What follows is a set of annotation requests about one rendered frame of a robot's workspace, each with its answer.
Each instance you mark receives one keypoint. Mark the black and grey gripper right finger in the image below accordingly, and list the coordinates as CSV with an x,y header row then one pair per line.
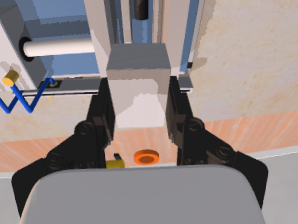
x,y
197,146

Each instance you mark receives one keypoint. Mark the grey rectangular block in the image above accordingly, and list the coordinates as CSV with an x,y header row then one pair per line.
x,y
138,76

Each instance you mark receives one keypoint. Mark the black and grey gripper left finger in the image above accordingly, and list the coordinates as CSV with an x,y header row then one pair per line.
x,y
82,150

